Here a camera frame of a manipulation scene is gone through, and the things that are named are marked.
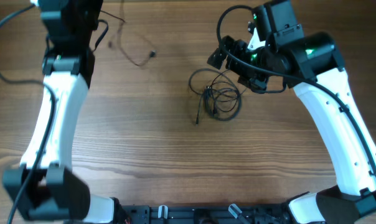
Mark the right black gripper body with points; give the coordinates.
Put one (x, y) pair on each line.
(239, 48)

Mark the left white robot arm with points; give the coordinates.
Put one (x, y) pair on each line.
(43, 187)

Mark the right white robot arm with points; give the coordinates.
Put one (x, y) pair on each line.
(313, 67)

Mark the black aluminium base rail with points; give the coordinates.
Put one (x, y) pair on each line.
(203, 214)

